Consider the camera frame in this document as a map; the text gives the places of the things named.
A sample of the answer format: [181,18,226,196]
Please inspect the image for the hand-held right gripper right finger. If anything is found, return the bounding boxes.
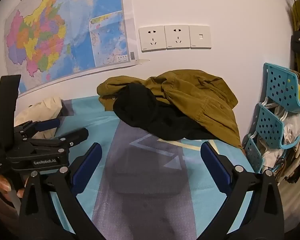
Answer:
[200,141,285,240]

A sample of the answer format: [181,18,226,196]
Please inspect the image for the black garment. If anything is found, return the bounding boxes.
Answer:
[112,83,217,141]

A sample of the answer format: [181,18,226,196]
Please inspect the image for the cream fabric bundle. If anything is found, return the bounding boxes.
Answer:
[14,97,63,140]

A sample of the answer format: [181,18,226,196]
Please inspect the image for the white clothes in rack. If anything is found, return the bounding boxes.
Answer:
[261,102,300,168]

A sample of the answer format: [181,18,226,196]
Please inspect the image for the person's left hand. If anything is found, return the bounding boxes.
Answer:
[0,174,29,200]

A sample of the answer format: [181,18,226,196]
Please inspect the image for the blue plastic basket rack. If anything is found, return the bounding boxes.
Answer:
[242,62,300,173]

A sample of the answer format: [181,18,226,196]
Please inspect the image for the white wall socket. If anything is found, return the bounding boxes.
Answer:
[164,25,191,50]

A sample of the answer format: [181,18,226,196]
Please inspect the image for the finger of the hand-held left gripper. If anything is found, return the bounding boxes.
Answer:
[27,127,89,150]
[14,119,61,137]

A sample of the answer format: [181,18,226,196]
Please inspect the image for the colourful wall map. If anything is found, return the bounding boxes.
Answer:
[4,0,150,97]

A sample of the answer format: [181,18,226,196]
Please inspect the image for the olive green jacket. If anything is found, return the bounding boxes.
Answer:
[97,69,243,149]

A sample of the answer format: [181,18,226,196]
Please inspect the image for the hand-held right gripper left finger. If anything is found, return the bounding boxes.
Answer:
[19,142,108,240]

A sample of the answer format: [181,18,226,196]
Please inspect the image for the white wall switch panel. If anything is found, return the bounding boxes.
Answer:
[139,26,166,53]

